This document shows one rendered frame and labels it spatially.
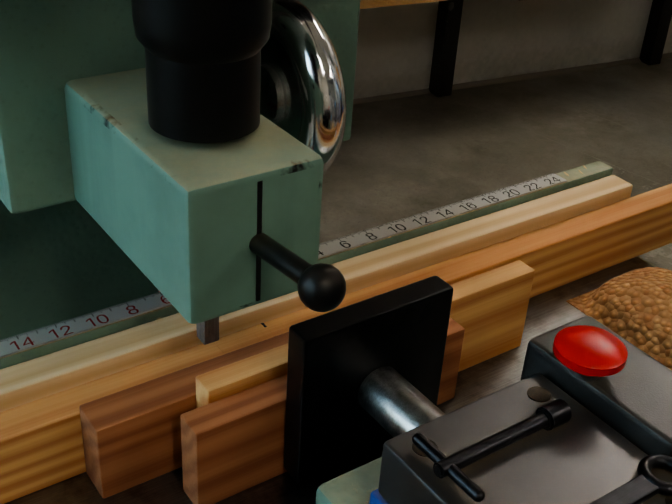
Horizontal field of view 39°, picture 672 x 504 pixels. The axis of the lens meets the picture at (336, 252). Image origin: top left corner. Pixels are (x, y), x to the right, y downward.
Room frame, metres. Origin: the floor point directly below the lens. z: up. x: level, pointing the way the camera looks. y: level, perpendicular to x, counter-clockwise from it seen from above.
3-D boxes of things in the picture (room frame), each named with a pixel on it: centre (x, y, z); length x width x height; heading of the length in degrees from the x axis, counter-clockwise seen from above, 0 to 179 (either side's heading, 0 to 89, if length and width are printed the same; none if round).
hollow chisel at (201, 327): (0.40, 0.06, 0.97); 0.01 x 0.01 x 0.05; 37
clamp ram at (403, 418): (0.35, -0.04, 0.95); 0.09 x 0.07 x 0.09; 127
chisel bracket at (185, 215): (0.42, 0.07, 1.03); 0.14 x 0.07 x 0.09; 37
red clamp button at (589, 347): (0.32, -0.11, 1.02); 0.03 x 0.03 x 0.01
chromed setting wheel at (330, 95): (0.58, 0.04, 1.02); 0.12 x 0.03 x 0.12; 37
